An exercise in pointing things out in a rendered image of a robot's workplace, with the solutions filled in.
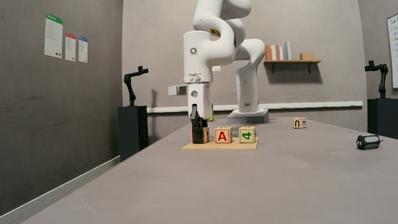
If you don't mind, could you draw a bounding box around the tan flat mat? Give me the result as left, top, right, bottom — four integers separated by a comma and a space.
181, 137, 258, 150

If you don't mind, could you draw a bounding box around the green drink can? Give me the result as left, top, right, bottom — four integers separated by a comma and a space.
207, 102, 214, 122

